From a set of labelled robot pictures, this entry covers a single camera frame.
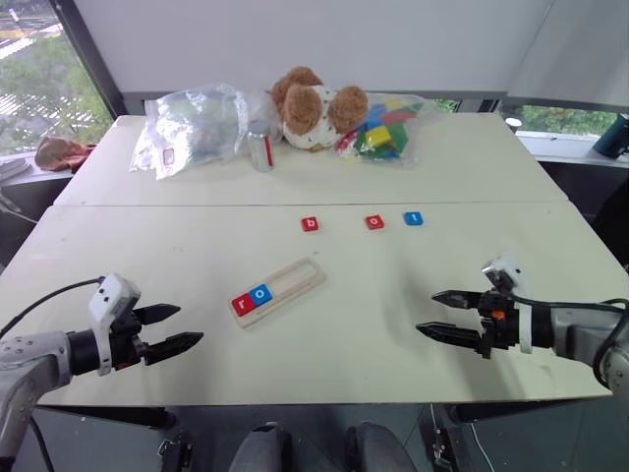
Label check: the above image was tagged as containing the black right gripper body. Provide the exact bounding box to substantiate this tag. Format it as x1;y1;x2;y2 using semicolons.
474;289;522;361

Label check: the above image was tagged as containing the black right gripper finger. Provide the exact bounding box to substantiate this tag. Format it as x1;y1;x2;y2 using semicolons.
415;321;486;352
430;289;486;311

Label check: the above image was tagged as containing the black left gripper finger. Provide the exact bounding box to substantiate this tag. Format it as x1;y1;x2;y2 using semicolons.
144;331;205;367
135;303;183;326

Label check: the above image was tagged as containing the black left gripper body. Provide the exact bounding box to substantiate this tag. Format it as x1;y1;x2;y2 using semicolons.
108;304;153;371

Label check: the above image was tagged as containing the wooden letter tray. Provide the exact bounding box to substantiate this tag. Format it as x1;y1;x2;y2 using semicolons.
228;256;328;331

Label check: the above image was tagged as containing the red letter tile r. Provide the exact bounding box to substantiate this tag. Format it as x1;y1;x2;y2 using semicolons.
230;293;257;318

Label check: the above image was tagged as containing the blue letter tile o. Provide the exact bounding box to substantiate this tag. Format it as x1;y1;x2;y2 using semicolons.
249;283;274;307

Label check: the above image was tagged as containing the plastic bag of coloured blocks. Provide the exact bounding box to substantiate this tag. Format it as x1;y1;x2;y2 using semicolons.
333;91;439;171

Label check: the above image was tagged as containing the dark rounded shape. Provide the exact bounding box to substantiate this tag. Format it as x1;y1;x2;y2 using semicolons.
343;421;420;472
227;422;297;472

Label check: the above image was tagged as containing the reddish brown cloth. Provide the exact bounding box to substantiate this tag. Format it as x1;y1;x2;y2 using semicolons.
34;136;97;174

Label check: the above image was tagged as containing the clear plastic bag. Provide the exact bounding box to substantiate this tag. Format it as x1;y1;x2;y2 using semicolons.
128;82;274;183

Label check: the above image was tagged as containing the clear plastic bottle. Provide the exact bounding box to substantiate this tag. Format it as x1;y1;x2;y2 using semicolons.
246;119;276;173

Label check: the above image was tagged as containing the dark teal mug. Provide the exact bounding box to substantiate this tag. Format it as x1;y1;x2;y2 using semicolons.
592;112;629;160

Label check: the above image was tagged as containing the brown white plush bear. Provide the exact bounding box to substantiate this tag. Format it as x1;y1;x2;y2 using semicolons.
269;65;371;153

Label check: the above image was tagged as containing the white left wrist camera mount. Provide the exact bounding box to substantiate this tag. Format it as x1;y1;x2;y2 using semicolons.
87;272;143;378

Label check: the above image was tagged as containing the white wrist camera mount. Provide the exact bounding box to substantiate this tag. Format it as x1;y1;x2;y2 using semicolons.
481;253;535;355
87;272;143;378

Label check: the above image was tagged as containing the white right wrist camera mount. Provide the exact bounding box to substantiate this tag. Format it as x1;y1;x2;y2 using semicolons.
481;253;535;355

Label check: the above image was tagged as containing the black table frame bar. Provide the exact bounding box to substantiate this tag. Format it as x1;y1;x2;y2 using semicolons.
36;405;179;430
417;398;615;472

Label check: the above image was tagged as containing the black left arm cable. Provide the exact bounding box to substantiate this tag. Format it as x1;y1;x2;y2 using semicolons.
0;277;105;472

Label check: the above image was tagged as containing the black window frame pillar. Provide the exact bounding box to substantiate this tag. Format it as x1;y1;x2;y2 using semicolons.
48;0;129;120

